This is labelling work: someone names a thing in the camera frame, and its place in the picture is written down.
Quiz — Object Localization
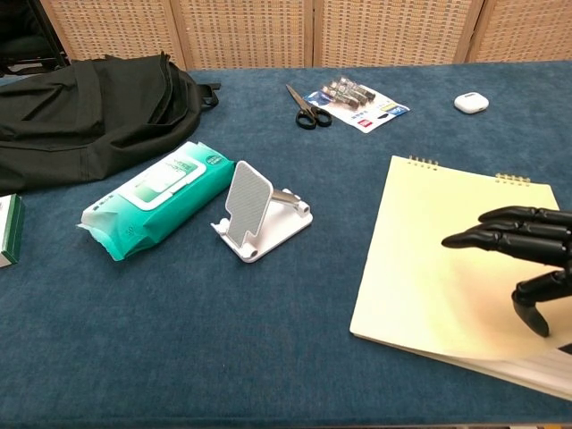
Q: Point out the black handled scissors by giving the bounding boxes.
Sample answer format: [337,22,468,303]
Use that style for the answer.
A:
[285,83,333,130]

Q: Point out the yellow spiral notepad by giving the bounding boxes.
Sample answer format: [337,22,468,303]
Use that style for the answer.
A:
[349,154,572,401]

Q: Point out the white earbuds case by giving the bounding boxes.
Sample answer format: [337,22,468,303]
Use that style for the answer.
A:
[453,92,490,114]

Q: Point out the black fabric backpack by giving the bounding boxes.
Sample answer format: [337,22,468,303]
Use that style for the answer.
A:
[0,52,221,196]

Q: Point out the green and white box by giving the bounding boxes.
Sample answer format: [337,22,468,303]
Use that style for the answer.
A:
[0,193,26,269]

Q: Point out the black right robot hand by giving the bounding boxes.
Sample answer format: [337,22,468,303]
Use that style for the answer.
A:
[441,205,572,339]

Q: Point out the white folding phone stand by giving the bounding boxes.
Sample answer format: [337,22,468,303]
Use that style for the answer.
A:
[210,160,315,264]

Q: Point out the black chair frame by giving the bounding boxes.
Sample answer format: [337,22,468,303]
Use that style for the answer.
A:
[0,0,70,78]

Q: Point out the green wet wipes pack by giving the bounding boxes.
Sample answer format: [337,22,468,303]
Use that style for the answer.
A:
[76,140,237,263]

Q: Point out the woven folding screen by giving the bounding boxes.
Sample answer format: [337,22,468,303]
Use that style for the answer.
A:
[38,0,572,72]

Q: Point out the blue table cloth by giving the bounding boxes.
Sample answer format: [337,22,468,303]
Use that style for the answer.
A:
[0,60,572,425]

